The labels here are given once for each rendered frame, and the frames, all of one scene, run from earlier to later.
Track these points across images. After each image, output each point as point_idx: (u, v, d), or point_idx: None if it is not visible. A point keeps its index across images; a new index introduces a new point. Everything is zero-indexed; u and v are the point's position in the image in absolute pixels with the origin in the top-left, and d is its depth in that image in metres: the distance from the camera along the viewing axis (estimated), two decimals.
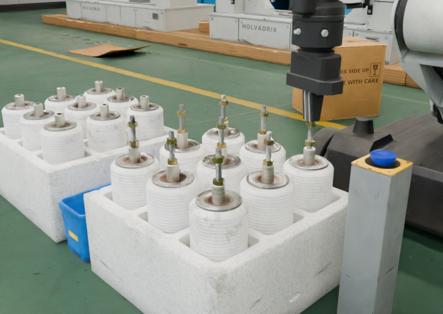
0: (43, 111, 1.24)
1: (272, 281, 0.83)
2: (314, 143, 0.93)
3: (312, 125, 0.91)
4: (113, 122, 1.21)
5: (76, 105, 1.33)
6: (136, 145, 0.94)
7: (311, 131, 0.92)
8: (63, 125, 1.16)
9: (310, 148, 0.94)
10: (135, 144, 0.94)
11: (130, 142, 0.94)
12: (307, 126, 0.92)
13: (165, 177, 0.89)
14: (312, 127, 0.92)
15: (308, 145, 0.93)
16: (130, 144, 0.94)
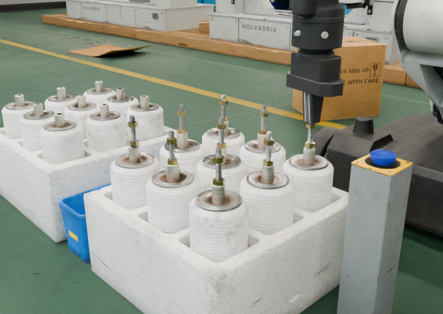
0: (43, 111, 1.24)
1: (272, 281, 0.83)
2: (313, 145, 0.93)
3: (310, 126, 0.92)
4: (113, 122, 1.21)
5: (76, 105, 1.33)
6: (136, 145, 0.94)
7: (310, 132, 0.93)
8: (63, 125, 1.16)
9: (309, 149, 0.94)
10: (135, 144, 0.94)
11: (130, 142, 0.94)
12: (306, 127, 0.92)
13: (165, 177, 0.89)
14: (312, 128, 0.92)
15: (306, 146, 0.93)
16: (130, 144, 0.94)
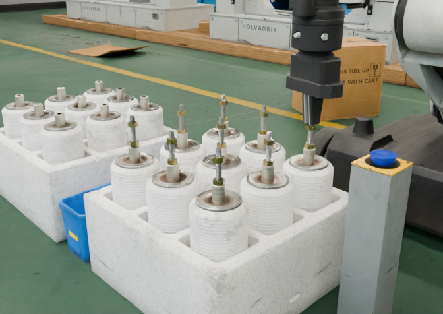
0: (43, 111, 1.24)
1: (272, 281, 0.83)
2: (312, 146, 0.93)
3: (309, 127, 0.92)
4: (113, 122, 1.21)
5: (76, 105, 1.33)
6: (136, 145, 0.94)
7: (310, 134, 0.93)
8: (63, 125, 1.16)
9: None
10: (135, 144, 0.94)
11: (130, 142, 0.94)
12: (306, 128, 0.93)
13: (165, 177, 0.89)
14: (311, 130, 0.92)
15: (306, 148, 0.94)
16: (130, 144, 0.94)
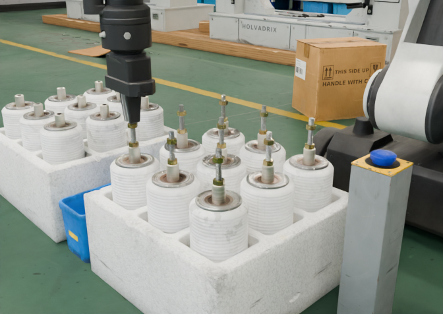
0: (43, 111, 1.24)
1: (272, 281, 0.83)
2: (308, 146, 0.93)
3: (306, 126, 0.92)
4: (113, 122, 1.21)
5: (76, 105, 1.33)
6: (129, 145, 0.94)
7: (308, 134, 0.93)
8: (63, 125, 1.16)
9: None
10: (128, 144, 0.95)
11: (131, 140, 0.95)
12: (306, 127, 0.93)
13: (165, 177, 0.89)
14: (309, 130, 0.93)
15: (304, 146, 0.94)
16: (130, 143, 0.95)
